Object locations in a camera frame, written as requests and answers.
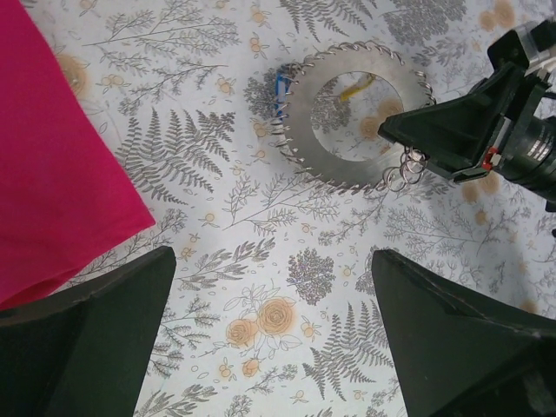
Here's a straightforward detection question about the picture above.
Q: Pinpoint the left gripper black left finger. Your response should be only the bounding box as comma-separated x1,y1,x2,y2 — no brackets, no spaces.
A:
1,247,176,416

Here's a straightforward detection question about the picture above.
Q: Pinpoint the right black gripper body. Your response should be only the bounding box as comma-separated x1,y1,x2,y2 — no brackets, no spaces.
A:
487,19,555,213

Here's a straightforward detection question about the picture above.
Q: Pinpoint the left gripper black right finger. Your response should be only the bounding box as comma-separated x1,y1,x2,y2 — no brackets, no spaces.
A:
372,249,555,416

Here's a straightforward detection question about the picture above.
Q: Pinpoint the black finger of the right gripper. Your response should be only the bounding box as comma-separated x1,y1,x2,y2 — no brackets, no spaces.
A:
379,63,525,181

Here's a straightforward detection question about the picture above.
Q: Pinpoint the large metal keyring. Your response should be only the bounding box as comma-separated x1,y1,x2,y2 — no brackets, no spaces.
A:
273,40,434,194

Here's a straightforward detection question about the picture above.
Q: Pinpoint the blue key tag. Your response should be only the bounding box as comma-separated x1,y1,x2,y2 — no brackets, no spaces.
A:
275,70,290,119

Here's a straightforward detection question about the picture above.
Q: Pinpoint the yellow key tag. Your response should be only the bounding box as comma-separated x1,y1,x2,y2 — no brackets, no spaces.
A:
339,76,374,102

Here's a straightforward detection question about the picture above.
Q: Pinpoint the magenta cloth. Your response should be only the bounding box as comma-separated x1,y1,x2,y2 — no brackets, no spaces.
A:
1,1,155,309

